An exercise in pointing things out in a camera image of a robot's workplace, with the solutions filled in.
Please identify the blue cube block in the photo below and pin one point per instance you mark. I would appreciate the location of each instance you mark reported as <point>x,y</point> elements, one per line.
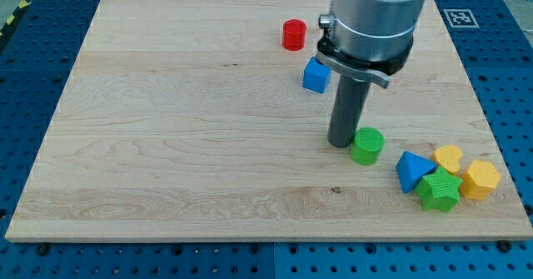
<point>316,76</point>

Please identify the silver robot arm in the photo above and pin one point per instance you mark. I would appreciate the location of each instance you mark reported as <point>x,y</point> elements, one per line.
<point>368,40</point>

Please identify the light wooden board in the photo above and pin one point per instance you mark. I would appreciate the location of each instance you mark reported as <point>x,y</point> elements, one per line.
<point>186,121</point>

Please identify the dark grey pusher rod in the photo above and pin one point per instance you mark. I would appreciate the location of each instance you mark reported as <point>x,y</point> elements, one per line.
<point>350,100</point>

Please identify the red cylinder block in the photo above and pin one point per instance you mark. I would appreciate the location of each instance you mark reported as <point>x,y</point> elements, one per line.
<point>293,34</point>

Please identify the green cylinder block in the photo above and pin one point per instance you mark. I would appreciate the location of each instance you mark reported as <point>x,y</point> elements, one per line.
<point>367,145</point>

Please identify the blue triangle block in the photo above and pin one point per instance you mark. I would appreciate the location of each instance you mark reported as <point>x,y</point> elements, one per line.
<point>411,168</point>

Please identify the green star block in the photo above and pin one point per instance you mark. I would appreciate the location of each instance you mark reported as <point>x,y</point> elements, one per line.
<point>438,190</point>

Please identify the yellow heart block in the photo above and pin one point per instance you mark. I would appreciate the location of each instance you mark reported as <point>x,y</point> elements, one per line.
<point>449,157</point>

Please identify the yellow hexagon block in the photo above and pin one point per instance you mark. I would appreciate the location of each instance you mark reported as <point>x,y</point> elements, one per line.
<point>479,180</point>

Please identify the white fiducial marker tag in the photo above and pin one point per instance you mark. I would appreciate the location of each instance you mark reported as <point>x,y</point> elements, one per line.
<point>460,18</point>

